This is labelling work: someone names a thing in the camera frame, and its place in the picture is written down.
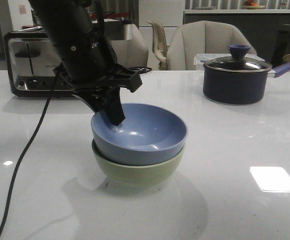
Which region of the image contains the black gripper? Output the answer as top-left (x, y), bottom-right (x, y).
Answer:
top-left (50, 34), bottom-right (142, 126)

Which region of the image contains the blue bowl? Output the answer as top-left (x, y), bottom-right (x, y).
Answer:
top-left (91, 103), bottom-right (188, 166)

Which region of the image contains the green bowl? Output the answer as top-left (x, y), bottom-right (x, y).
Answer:
top-left (91, 141), bottom-right (185, 188)

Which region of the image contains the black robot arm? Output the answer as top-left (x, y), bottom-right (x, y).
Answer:
top-left (30, 0), bottom-right (142, 126)

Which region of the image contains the beige upholstered chair left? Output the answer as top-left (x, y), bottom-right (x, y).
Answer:
top-left (110, 24), bottom-right (149, 68)

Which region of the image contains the beige upholstered chair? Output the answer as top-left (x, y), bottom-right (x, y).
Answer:
top-left (166, 20), bottom-right (251, 71)
top-left (110, 24), bottom-right (149, 68)

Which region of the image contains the cream plastic chair background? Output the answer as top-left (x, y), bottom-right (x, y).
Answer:
top-left (147, 20), bottom-right (168, 70)

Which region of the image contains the black chrome four-slot toaster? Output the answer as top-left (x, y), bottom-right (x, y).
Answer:
top-left (4, 26), bottom-right (61, 97)

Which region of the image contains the clear plastic food container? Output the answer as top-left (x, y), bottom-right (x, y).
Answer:
top-left (194, 53), bottom-right (264, 70)

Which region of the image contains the white drawer cabinet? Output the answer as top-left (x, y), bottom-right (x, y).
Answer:
top-left (138, 0), bottom-right (185, 70)

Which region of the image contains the beige upholstered chair right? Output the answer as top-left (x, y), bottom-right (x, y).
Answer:
top-left (166, 20), bottom-right (251, 71)

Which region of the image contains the dark blue saucepan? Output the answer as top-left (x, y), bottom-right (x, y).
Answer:
top-left (203, 62), bottom-right (290, 105)

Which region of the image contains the glass pot lid blue knob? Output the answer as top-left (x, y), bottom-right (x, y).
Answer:
top-left (204, 44), bottom-right (272, 73)

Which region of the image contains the fruit bowl on counter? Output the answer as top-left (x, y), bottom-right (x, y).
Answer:
top-left (242, 0), bottom-right (266, 10)

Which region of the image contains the black toaster power cord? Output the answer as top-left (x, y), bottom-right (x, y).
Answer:
top-left (126, 66), bottom-right (153, 75)

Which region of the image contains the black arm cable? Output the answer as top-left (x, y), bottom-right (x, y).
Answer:
top-left (0, 72), bottom-right (60, 240)

